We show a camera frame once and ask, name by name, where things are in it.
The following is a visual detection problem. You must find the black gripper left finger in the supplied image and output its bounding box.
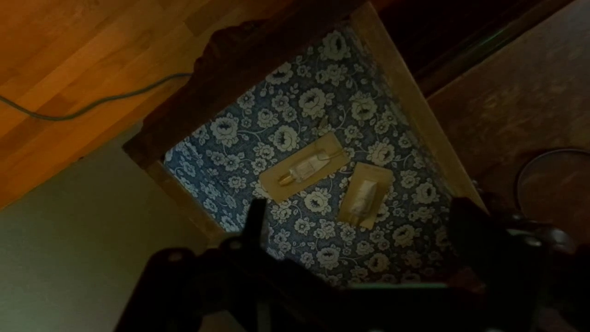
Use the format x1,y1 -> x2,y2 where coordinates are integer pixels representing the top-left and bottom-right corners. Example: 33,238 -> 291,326
243,197 -> 269,260

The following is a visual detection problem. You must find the grey floor mat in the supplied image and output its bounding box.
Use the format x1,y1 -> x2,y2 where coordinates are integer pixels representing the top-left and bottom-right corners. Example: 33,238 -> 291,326
0,131 -> 223,332

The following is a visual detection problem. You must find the brown paper sachet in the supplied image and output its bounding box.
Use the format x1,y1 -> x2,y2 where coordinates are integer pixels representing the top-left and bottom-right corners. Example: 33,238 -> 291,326
337,162 -> 396,232
254,131 -> 353,204

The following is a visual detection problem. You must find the wooden drawer blue floral lining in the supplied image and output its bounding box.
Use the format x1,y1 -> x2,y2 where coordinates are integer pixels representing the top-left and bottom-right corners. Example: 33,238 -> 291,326
121,0 -> 490,291

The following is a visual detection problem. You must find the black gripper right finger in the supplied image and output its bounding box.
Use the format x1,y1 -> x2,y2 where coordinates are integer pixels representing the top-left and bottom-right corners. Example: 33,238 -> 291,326
449,199 -> 549,310

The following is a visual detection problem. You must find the dark wooden side table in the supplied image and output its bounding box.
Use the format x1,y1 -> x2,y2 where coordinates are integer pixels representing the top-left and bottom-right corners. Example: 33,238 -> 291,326
374,0 -> 590,332

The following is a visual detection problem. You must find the thin grey floor cable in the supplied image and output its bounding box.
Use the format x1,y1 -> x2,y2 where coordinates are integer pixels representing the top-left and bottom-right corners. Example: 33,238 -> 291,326
0,72 -> 193,121

